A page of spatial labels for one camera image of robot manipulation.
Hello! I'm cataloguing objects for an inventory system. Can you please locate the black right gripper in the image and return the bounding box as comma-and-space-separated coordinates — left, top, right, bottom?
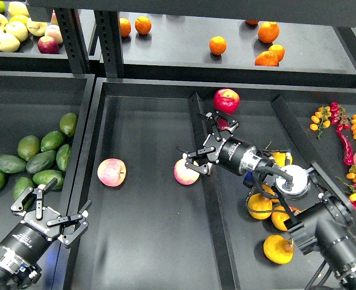
176, 111, 261, 176

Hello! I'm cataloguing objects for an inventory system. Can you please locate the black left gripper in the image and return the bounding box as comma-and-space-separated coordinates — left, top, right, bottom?
0, 177, 92, 265

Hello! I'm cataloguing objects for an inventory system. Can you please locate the dark green avocado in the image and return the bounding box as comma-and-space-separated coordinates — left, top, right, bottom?
33, 169, 64, 190

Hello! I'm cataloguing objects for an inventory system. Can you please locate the yellow pear with brown spot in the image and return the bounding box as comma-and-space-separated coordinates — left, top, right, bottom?
263, 235, 294, 265

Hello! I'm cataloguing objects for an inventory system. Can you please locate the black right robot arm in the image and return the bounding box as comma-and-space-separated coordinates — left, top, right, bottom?
183, 110, 356, 289

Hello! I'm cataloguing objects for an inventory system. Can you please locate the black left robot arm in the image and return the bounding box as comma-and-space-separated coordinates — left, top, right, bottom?
0, 178, 92, 289

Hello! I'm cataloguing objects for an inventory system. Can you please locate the yellow pear under arm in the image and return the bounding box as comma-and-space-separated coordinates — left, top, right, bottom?
271, 205, 290, 231

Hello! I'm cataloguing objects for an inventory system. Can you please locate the green avocado bottom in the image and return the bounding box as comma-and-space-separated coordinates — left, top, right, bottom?
13, 176, 35, 210

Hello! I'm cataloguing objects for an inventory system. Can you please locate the dark avocado centre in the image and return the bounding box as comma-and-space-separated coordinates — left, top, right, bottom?
26, 150, 56, 175

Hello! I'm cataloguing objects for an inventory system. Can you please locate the green avocado right upright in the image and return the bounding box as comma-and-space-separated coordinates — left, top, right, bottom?
56, 144, 71, 172

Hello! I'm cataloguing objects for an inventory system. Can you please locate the dark avocado far left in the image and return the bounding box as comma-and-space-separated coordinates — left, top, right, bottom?
0, 155, 27, 174

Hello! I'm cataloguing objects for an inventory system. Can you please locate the yellow pear with stem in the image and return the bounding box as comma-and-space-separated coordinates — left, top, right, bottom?
264, 142, 293, 167

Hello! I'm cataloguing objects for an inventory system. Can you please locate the yellow pear right of pile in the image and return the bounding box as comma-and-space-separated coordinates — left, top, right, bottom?
262, 184, 280, 203

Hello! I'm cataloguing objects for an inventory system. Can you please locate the yellow pear of pile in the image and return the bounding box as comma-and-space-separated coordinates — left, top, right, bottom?
262, 184, 280, 203
247, 193, 273, 220

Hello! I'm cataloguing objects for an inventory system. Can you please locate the yellow pear left of pile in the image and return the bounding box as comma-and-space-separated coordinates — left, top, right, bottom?
247, 193, 273, 220

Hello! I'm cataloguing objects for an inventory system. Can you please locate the green avocado round left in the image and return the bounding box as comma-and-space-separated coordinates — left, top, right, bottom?
17, 135, 40, 161

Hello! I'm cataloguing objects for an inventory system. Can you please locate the green avocado upper middle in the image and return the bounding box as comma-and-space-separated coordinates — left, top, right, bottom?
40, 130, 65, 152

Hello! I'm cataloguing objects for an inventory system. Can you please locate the green avocado top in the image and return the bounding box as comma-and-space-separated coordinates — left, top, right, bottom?
60, 112, 78, 137

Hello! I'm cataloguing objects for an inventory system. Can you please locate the dark red apple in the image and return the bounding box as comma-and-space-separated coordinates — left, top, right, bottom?
217, 117, 230, 131

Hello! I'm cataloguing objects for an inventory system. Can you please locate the pink apple centre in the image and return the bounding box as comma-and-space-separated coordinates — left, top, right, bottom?
173, 158, 200, 185

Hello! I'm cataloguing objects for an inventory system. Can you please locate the pink apple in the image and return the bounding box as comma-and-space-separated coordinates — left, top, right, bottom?
97, 158, 127, 187
173, 158, 200, 185

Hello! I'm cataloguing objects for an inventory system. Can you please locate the bright red apple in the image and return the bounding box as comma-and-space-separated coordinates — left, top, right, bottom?
213, 88, 240, 115

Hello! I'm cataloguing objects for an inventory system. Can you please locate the pink apple left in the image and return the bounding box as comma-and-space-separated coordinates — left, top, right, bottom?
97, 158, 127, 187

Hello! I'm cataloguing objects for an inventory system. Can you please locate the orange centre shelf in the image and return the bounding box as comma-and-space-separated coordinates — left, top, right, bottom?
209, 36, 227, 56

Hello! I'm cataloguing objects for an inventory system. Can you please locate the orange front right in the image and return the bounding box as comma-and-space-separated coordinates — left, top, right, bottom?
255, 51, 279, 66

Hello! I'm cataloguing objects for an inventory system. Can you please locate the black upper shelf tray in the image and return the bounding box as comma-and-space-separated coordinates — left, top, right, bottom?
92, 14, 356, 88

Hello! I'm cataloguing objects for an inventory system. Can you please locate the black centre divided tray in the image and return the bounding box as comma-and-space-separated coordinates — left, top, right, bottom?
50, 77, 356, 290

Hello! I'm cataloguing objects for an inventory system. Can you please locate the orange cherry tomato vine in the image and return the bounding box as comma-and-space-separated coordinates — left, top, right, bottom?
310, 106, 331, 139

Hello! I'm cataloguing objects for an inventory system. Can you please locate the small orange right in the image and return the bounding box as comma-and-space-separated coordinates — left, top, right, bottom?
268, 44, 285, 62

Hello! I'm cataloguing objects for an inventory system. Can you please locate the black left tray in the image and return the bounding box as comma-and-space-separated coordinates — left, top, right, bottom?
0, 71, 95, 289

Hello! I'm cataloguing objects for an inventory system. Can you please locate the large orange top right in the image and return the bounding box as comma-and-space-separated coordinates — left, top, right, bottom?
257, 21, 280, 44

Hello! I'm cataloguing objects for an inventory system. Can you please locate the orange under top shelf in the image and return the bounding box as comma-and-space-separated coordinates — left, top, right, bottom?
245, 20, 259, 25

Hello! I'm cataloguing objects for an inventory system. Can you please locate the red cherry tomato vine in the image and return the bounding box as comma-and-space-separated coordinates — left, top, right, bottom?
330, 102, 350, 131

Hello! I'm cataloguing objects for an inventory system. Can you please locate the orange top left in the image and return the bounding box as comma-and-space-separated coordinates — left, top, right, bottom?
135, 16, 152, 35

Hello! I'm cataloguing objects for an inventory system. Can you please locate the red chili pepper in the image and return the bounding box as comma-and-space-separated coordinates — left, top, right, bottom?
336, 130, 354, 166

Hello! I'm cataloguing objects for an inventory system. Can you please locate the orange partly behind post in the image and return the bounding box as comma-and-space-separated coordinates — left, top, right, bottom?
119, 18, 132, 37

